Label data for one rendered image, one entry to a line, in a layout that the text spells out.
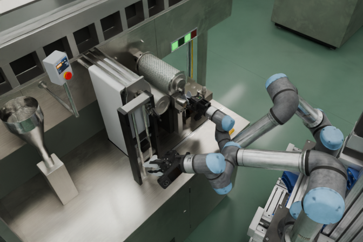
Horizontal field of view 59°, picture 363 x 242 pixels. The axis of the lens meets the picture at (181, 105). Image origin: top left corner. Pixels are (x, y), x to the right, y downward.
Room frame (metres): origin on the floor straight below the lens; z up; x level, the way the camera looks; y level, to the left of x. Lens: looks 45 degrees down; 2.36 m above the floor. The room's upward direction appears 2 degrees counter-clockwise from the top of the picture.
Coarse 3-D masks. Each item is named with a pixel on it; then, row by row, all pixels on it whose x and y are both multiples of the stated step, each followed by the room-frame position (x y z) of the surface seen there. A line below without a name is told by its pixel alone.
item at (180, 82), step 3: (180, 78) 1.26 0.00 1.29; (177, 81) 1.24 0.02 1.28; (180, 81) 1.25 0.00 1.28; (183, 81) 1.26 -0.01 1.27; (174, 84) 1.24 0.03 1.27; (177, 84) 1.23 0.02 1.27; (180, 84) 1.25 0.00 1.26; (183, 84) 1.26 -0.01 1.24; (174, 87) 1.23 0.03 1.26; (177, 87) 1.23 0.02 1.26; (180, 87) 1.25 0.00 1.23; (183, 87) 1.26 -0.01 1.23; (177, 90) 1.23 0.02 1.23
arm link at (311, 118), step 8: (272, 80) 1.16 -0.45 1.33; (280, 80) 1.15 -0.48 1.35; (288, 80) 1.16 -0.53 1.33; (272, 88) 1.12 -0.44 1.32; (280, 88) 1.10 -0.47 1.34; (288, 88) 1.09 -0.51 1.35; (296, 88) 1.16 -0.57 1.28; (272, 96) 1.09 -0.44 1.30; (304, 104) 1.14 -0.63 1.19; (296, 112) 1.13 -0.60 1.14; (304, 112) 1.12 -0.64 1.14; (312, 112) 1.14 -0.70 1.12; (320, 112) 1.18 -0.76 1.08; (304, 120) 1.14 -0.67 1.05; (312, 120) 1.13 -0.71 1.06; (320, 120) 1.13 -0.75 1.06; (328, 120) 1.16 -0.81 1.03; (312, 128) 1.13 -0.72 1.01
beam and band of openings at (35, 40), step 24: (120, 0) 1.47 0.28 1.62; (144, 0) 1.58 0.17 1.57; (168, 0) 1.70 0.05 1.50; (48, 24) 1.22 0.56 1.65; (72, 24) 1.28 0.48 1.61; (96, 24) 1.36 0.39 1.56; (120, 24) 1.47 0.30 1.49; (0, 48) 1.06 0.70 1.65; (24, 48) 1.11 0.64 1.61; (48, 48) 1.25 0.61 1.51; (72, 48) 1.26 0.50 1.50; (0, 72) 1.09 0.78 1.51; (24, 72) 1.15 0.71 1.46; (0, 96) 0.99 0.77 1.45
